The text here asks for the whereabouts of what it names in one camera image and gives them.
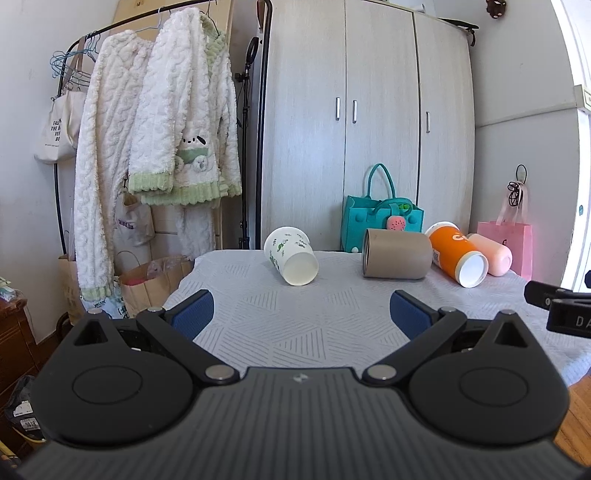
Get brown paper shopping bag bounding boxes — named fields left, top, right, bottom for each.
left=118, top=256, right=194, bottom=317

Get black cord on hook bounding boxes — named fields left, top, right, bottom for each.
left=506, top=163, right=529, bottom=209

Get orange white cup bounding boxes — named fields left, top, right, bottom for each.
left=426, top=221, right=489, bottom=288

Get grey three-door wardrobe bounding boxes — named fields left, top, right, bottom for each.
left=254, top=1, right=477, bottom=250

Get white patterned tablecloth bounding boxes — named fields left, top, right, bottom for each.
left=164, top=250, right=590, bottom=385

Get black clothes rack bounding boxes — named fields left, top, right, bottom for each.
left=52, top=0, right=275, bottom=324

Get white fluffy robe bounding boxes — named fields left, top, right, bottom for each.
left=73, top=30, right=214, bottom=301

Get brown cylindrical cup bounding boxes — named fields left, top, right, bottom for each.
left=363, top=229, right=433, bottom=280

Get white green fluffy pajama top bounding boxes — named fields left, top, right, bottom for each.
left=128, top=8, right=242, bottom=206

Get white canvas tote bag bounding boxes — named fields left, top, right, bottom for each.
left=34, top=37, right=89, bottom=164

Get white paper cup green leaves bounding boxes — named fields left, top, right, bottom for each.
left=263, top=226, right=320, bottom=287

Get pink cup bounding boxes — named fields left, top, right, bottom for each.
left=468, top=233, right=513, bottom=277

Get teal felt handbag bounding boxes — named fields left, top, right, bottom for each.
left=341, top=163, right=424, bottom=253

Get pink paper gift bag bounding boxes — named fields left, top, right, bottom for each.
left=477, top=181, right=534, bottom=280

